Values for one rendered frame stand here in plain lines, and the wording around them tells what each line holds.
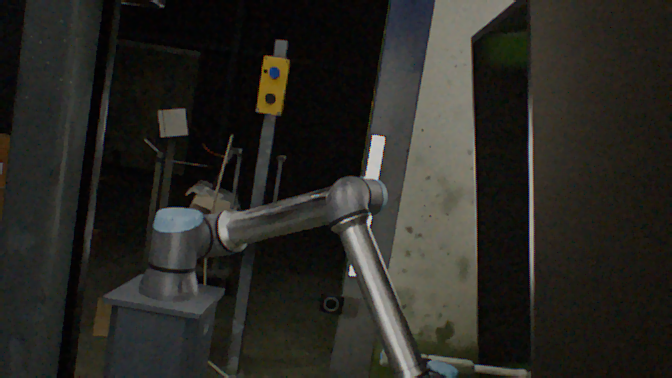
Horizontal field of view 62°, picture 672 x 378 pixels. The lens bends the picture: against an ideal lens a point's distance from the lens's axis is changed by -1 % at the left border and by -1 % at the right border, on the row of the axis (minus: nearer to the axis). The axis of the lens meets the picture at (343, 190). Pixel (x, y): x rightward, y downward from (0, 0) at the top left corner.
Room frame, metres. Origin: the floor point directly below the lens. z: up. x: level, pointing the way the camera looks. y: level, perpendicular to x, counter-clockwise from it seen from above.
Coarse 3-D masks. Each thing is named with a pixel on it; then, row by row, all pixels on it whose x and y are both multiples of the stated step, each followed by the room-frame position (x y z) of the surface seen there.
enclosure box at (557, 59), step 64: (576, 0) 1.31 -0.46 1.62; (640, 0) 1.31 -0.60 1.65; (512, 64) 1.91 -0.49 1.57; (576, 64) 1.31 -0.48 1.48; (640, 64) 1.31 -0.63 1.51; (512, 128) 1.91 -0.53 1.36; (576, 128) 1.31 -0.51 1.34; (640, 128) 1.32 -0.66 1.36; (512, 192) 1.91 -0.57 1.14; (576, 192) 1.31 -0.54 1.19; (640, 192) 1.32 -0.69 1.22; (512, 256) 1.91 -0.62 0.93; (576, 256) 1.31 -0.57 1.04; (640, 256) 1.32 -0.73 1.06; (512, 320) 1.92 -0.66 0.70; (576, 320) 1.32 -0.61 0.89; (640, 320) 1.32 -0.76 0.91
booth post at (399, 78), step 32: (416, 0) 2.43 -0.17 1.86; (416, 32) 2.43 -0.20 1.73; (384, 64) 2.43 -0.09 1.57; (416, 64) 2.42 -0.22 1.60; (384, 96) 2.43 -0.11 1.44; (416, 96) 2.42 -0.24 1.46; (384, 128) 2.43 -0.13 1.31; (384, 160) 2.43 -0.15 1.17; (384, 224) 2.43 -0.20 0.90; (384, 256) 2.42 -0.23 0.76; (352, 288) 2.43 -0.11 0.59; (352, 320) 2.43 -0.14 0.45; (352, 352) 2.43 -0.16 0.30
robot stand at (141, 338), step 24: (120, 288) 1.74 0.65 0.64; (216, 288) 1.92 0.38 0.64; (120, 312) 1.65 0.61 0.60; (144, 312) 1.65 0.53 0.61; (168, 312) 1.63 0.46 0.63; (192, 312) 1.63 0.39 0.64; (120, 336) 1.65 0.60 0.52; (144, 336) 1.65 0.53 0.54; (168, 336) 1.65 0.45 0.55; (192, 336) 1.67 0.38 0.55; (120, 360) 1.65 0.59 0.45; (144, 360) 1.65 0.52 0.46; (168, 360) 1.65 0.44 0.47; (192, 360) 1.68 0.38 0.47
